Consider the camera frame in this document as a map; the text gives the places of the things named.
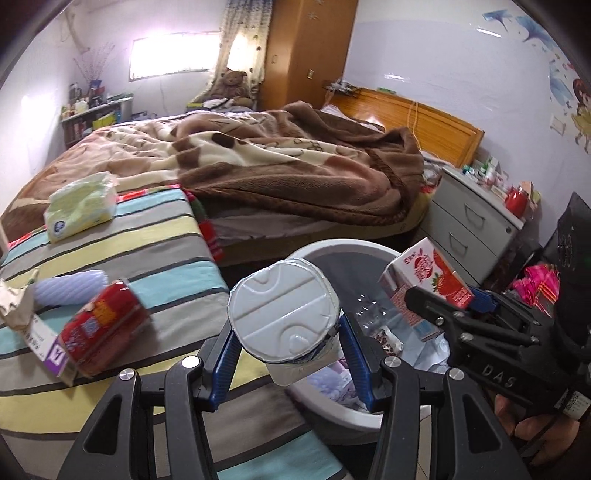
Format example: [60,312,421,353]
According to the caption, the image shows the strawberry milk carton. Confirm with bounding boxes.
[379,238,474,342]

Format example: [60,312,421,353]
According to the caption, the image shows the white yogurt cup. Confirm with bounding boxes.
[228,258,342,387]

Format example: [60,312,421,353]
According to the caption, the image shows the red drink can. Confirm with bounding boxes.
[58,279,151,378]

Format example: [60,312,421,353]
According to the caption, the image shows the white foam net sleeve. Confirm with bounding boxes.
[33,270,108,307]

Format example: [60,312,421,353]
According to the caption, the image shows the purple white medicine box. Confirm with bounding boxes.
[20,315,77,387]

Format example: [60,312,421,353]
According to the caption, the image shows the beige paper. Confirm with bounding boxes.
[0,269,39,332]

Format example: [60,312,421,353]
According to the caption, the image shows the white trash bin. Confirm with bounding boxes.
[287,239,449,433]

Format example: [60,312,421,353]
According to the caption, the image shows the right hand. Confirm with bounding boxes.
[495,394,580,465]

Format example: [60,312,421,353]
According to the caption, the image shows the pink plaid bag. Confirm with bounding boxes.
[510,263,560,317]

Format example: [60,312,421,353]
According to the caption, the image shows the grey nightstand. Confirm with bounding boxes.
[413,166,525,286]

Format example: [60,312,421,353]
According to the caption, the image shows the red cup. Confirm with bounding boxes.
[504,187,529,218]

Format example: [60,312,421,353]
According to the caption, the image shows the striped tablecloth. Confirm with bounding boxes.
[0,184,352,480]

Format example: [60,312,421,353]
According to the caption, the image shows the wooden headboard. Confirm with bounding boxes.
[329,88,485,167]

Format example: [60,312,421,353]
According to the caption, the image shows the brown plush blanket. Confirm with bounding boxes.
[2,101,424,239]

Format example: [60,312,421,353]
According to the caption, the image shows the yellow tissue pack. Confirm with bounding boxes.
[43,172,118,243]

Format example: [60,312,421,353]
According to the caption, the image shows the brown teddy bear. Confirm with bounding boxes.
[207,69,253,108]

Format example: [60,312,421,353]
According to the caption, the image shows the cluttered shelf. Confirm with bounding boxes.
[60,80,133,148]

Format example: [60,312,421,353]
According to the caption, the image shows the orange wooden wardrobe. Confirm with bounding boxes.
[259,0,358,110]

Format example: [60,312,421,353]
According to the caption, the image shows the window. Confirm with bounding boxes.
[128,31,221,81]

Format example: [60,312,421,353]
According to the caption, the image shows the dried branch decoration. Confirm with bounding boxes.
[73,42,115,84]

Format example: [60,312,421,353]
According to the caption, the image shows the patterned curtain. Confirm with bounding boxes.
[211,0,273,97]

